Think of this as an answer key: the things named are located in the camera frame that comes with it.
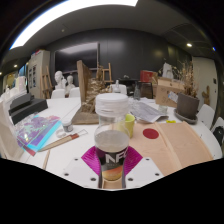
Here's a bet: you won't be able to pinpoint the white spray bottle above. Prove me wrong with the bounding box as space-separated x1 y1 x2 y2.
113 79 122 94

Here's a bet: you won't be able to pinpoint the red box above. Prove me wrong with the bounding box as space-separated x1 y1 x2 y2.
139 69 155 83

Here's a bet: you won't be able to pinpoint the clear juice bottle white cap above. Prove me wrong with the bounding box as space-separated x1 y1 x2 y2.
93 92 131 190

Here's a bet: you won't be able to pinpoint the white plastic bag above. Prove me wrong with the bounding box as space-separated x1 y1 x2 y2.
162 62 174 79

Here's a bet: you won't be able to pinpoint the white plaster bust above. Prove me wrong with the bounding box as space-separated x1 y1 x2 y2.
65 75 76 94
54 70 65 90

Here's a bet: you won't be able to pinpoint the small glass jar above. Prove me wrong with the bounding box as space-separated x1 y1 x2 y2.
158 104 169 115

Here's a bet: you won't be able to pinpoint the beige shelf cabinet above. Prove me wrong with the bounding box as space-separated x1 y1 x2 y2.
27 49 52 100

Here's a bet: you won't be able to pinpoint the wooden-handled palette knife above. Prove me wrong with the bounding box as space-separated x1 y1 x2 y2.
38 129 89 153

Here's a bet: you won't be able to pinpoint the wooden easel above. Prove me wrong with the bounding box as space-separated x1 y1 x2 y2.
41 65 54 99
99 62 114 84

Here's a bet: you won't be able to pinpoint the small paint jar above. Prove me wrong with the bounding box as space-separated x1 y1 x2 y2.
62 119 74 133

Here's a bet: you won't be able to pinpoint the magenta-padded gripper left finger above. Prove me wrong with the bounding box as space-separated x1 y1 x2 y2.
62 145 102 190

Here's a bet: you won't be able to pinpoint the ceiling spot lights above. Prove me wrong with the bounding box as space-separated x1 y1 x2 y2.
12 42 217 69

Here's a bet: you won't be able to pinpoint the thin wooden stick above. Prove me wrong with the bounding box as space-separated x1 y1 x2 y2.
42 149 51 171

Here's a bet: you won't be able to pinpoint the wooden figure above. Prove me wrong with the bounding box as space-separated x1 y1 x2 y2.
201 85 212 106

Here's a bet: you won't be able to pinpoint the black wall screen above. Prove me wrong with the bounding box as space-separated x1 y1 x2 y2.
54 42 100 73

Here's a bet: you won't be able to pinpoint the tan cardboard sheet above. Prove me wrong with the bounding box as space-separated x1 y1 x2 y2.
0 99 24 161

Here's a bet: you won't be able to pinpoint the flat round red coaster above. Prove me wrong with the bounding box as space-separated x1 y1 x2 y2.
142 128 160 140

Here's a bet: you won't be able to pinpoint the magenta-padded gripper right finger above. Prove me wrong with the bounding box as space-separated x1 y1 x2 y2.
123 145 164 190

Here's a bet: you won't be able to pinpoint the black flat box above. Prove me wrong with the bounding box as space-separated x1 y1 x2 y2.
11 98 49 125
9 92 33 111

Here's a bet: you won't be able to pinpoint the newspaper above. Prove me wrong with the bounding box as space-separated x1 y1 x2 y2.
128 99 169 124

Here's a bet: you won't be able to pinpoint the grey plant saucer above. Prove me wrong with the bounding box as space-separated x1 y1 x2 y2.
173 108 201 125

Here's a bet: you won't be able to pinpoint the black backpack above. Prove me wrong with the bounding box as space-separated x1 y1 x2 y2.
213 125 224 148

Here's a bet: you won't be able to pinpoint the yellow-green mug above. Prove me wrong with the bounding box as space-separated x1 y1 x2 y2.
123 113 136 139

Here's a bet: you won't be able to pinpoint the brown cardboard box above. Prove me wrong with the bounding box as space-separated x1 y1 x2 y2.
154 77 185 108

